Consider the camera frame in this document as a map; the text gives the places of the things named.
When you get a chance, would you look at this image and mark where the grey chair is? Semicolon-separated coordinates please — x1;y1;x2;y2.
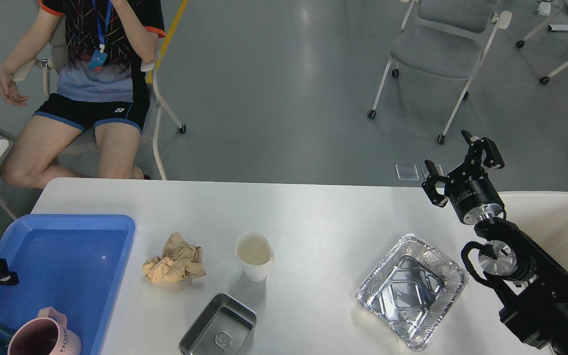
367;0;512;144
12;19;186;180

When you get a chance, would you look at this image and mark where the grey chair left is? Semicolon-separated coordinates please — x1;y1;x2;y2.
12;19;186;180

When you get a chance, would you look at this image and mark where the grey chair right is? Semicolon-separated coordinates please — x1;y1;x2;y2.
367;0;512;144

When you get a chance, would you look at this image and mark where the white plastic bin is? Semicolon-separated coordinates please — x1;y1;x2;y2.
500;191;568;271

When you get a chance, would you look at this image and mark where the person in patterned shirt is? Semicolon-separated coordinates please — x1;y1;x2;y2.
0;0;166;189

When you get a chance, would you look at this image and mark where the blue plastic tray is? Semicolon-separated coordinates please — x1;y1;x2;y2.
0;214;136;355

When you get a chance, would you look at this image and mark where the pink mug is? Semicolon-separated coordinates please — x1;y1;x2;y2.
7;307;82;355

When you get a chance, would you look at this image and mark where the crumpled brown paper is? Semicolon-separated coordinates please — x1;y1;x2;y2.
142;232;207;284

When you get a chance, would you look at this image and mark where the white paper cup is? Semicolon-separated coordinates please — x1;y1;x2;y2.
234;232;274;282

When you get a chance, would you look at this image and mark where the aluminium foil tray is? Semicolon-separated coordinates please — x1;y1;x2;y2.
355;233;467;352

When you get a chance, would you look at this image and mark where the stainless steel rectangular tray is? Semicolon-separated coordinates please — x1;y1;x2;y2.
178;293;257;355

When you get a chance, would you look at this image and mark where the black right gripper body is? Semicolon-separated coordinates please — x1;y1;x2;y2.
449;174;504;225

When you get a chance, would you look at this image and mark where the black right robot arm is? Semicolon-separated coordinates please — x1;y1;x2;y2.
422;130;568;355

